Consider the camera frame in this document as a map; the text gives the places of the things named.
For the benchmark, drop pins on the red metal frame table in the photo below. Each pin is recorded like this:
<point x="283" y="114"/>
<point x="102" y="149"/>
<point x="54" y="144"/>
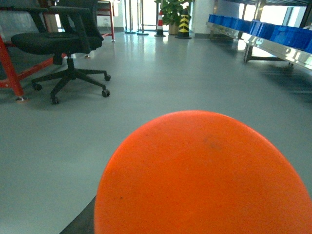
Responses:
<point x="13" y="79"/>

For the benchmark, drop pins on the steel rack with blue bins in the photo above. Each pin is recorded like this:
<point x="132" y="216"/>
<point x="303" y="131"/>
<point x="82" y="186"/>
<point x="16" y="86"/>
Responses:
<point x="266" y="41"/>

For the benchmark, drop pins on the orange cylindrical capacitor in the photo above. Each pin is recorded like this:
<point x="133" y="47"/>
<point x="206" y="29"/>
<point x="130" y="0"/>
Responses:
<point x="198" y="172"/>

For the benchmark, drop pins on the red white traffic cone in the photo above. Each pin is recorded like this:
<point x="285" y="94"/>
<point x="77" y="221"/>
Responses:
<point x="159" y="26"/>

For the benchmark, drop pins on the black office chair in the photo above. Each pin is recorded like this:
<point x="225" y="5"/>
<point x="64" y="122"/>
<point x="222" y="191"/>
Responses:
<point x="80" y="35"/>

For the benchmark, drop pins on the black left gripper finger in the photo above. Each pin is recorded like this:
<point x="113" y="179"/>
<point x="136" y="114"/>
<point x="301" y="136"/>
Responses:
<point x="84" y="222"/>

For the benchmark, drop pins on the yellow black bollard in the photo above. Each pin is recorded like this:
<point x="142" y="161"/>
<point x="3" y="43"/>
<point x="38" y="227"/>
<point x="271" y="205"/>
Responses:
<point x="183" y="32"/>

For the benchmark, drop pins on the potted green plant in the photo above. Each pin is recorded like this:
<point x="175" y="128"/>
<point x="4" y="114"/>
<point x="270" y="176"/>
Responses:
<point x="172" y="11"/>

